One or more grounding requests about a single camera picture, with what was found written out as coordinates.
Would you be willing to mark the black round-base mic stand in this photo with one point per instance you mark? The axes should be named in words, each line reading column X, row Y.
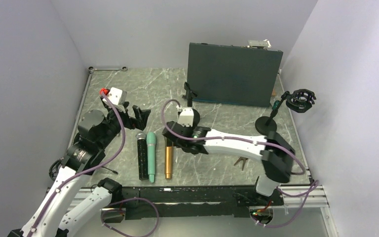
column 189, row 96

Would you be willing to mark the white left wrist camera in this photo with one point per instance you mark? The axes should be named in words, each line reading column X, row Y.
column 116, row 96

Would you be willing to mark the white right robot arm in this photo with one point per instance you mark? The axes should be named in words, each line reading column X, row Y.
column 272, row 151

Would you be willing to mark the black stand with shock mount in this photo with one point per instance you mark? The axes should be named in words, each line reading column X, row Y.
column 299, row 101

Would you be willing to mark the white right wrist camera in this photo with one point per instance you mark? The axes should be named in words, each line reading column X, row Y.
column 186, row 116

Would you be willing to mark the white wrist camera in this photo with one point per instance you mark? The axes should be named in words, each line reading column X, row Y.
column 186, row 116
column 116, row 96

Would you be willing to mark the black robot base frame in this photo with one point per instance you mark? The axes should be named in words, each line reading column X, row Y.
column 191, row 201

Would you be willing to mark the gold microphone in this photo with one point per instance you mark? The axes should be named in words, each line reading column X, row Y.
column 168, row 159

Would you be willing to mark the yellow handle pliers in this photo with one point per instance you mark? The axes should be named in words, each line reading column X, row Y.
column 241, row 160

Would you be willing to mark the white device behind panel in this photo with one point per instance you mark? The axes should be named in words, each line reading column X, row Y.
column 259, row 44

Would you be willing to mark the aluminium table edge rail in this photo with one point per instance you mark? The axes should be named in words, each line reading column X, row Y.
column 90, row 74

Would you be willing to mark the mint green toy microphone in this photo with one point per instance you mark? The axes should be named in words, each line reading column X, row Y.
column 151, row 146

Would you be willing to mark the green handle screwdriver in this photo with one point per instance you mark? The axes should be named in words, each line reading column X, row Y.
column 275, row 105

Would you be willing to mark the black silver-mesh microphone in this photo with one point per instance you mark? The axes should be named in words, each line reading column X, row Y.
column 142, row 150

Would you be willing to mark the silver ring spanner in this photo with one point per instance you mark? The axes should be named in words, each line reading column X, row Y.
column 94, row 69

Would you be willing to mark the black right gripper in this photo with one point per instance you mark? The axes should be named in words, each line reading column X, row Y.
column 191, row 128

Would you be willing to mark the dark grey upright panel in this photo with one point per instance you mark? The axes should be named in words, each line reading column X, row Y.
column 232, row 74

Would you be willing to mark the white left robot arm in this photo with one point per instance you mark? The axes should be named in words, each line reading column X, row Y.
column 95, row 132

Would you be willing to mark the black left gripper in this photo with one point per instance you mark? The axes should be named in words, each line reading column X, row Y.
column 141, row 116

